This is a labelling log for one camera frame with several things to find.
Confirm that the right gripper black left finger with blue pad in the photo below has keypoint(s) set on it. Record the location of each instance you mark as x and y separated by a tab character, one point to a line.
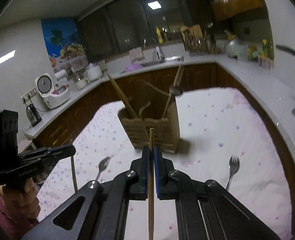
97	211

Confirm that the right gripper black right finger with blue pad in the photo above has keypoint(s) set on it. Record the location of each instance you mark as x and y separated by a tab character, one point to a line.
205	210

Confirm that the steel spoon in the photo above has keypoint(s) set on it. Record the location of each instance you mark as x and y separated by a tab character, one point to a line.
174	91

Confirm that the dish rack with utensils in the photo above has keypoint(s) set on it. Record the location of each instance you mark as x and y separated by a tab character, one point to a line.
196	42

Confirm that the person's left hand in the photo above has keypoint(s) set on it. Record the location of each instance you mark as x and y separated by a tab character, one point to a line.
22	203

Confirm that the steel spork left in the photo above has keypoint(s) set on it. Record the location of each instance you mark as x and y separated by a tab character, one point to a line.
102	166

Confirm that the steel spork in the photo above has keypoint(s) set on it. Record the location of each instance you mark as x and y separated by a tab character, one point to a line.
234	165
102	166

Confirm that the steel spork right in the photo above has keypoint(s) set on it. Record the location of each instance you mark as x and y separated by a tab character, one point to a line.
234	165

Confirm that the floral white tablecloth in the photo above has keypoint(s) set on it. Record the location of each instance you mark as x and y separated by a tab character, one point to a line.
214	124

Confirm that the white rice cooker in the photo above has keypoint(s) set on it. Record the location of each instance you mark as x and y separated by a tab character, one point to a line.
52	97

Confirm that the small white steel pot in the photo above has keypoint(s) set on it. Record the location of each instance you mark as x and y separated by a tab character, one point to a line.
80	81

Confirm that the wooden utensil holder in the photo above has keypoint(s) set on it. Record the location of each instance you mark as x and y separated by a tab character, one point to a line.
155	109

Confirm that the white round cooker pot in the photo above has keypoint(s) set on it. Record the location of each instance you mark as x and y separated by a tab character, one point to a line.
93	72

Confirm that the tropical fruit poster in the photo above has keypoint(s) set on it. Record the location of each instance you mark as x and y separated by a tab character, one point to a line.
63	44

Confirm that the purple basin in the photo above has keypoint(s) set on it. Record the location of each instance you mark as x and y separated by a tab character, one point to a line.
133	66

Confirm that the grey dish towel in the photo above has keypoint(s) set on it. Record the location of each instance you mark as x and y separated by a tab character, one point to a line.
136	54

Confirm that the steel mixing bowl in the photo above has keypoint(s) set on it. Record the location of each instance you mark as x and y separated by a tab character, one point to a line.
233	47

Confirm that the green soda bottle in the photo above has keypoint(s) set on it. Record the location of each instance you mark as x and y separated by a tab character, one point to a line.
266	48

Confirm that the yellow bottle on windowsill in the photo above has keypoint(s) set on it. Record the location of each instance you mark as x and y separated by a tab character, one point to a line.
159	35

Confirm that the black wok with handle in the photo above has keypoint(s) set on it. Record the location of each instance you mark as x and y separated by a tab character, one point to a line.
285	49

